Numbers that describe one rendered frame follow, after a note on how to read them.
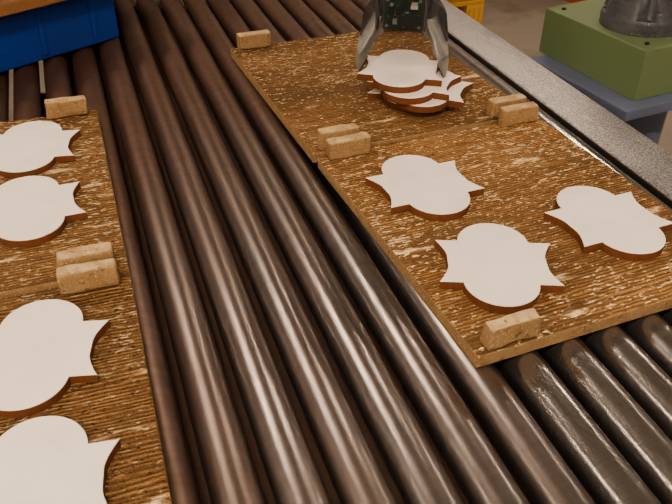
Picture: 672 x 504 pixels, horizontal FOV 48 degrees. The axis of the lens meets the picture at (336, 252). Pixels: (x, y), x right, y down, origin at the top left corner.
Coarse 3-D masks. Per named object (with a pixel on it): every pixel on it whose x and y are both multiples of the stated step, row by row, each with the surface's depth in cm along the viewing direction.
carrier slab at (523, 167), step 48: (432, 144) 103; (480, 144) 103; (528, 144) 103; (576, 144) 103; (528, 192) 93; (624, 192) 93; (384, 240) 84; (432, 240) 84; (528, 240) 84; (576, 240) 84; (432, 288) 77; (576, 288) 77; (624, 288) 78; (576, 336) 73
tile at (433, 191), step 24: (384, 168) 95; (408, 168) 95; (432, 168) 95; (384, 192) 91; (408, 192) 90; (432, 192) 90; (456, 192) 91; (480, 192) 92; (432, 216) 87; (456, 216) 87
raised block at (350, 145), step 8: (344, 136) 99; (352, 136) 99; (360, 136) 99; (368, 136) 99; (328, 144) 98; (336, 144) 98; (344, 144) 98; (352, 144) 98; (360, 144) 99; (368, 144) 99; (328, 152) 98; (336, 152) 98; (344, 152) 99; (352, 152) 99; (360, 152) 100; (368, 152) 100
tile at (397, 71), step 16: (368, 64) 114; (384, 64) 114; (400, 64) 114; (416, 64) 114; (432, 64) 114; (368, 80) 112; (384, 80) 109; (400, 80) 109; (416, 80) 109; (432, 80) 110
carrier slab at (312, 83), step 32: (384, 32) 138; (416, 32) 139; (256, 64) 125; (288, 64) 125; (320, 64) 126; (352, 64) 126; (448, 64) 126; (288, 96) 115; (320, 96) 115; (352, 96) 115; (480, 96) 116; (288, 128) 108; (384, 128) 107; (416, 128) 107; (448, 128) 107
